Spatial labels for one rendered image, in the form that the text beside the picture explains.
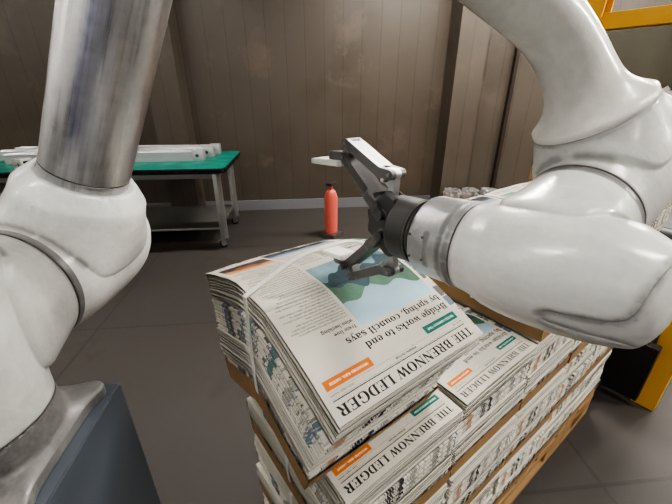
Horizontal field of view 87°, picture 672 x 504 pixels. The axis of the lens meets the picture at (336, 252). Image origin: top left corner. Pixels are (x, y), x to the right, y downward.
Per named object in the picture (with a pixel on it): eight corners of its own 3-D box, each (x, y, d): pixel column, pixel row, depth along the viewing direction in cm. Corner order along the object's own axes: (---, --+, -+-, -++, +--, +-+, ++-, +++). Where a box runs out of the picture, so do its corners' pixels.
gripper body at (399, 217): (407, 203, 37) (350, 190, 44) (405, 277, 40) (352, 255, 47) (452, 192, 41) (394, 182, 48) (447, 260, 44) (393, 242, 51)
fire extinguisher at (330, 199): (340, 230, 374) (341, 179, 351) (345, 239, 353) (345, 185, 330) (318, 232, 371) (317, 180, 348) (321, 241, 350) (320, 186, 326)
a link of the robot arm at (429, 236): (442, 301, 35) (398, 281, 40) (493, 275, 40) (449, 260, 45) (449, 211, 32) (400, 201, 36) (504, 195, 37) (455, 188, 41)
